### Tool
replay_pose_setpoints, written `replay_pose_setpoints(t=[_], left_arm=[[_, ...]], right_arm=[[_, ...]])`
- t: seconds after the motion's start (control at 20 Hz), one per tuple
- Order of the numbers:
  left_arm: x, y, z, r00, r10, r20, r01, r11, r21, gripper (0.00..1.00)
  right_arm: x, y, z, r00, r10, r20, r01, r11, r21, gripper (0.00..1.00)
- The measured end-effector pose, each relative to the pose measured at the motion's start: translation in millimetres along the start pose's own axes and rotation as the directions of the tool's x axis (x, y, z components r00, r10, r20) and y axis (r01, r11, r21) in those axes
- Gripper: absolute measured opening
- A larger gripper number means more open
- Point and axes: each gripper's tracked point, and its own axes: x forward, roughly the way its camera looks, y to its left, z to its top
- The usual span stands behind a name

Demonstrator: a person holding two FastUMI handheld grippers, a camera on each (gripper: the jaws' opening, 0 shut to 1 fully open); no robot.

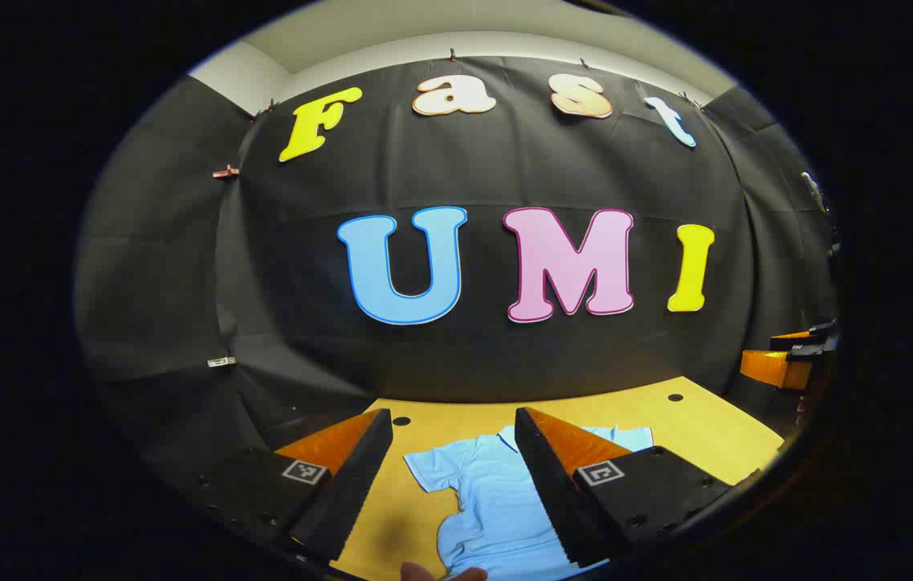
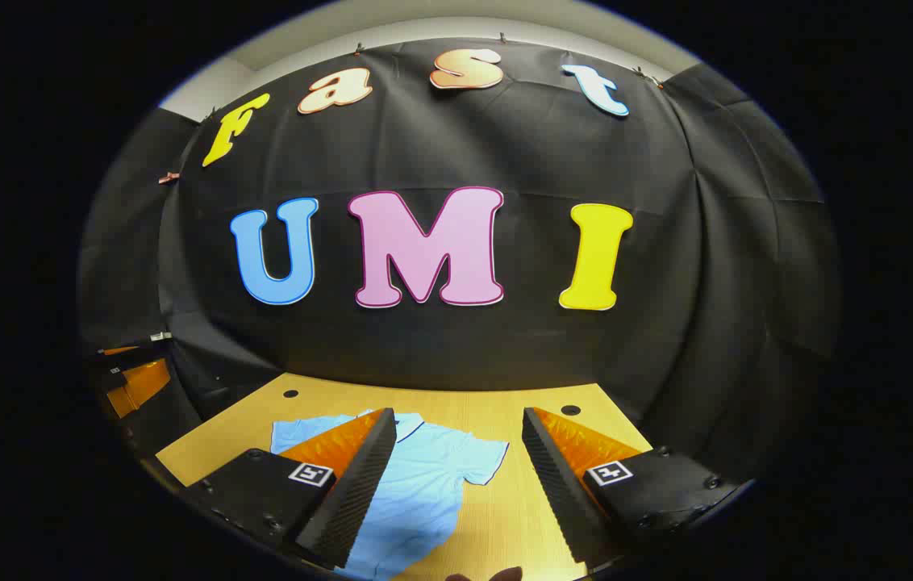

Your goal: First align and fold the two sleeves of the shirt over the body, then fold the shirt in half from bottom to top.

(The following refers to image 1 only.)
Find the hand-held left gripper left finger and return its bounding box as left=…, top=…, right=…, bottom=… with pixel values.
left=178, top=408, right=394, bottom=563

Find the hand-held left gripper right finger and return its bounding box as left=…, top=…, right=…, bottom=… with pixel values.
left=513, top=407, right=736, bottom=568

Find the light blue T-shirt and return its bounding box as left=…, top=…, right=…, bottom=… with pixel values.
left=403, top=425, right=655, bottom=579

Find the black backdrop cloth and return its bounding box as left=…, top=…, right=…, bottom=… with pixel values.
left=73, top=55, right=840, bottom=485

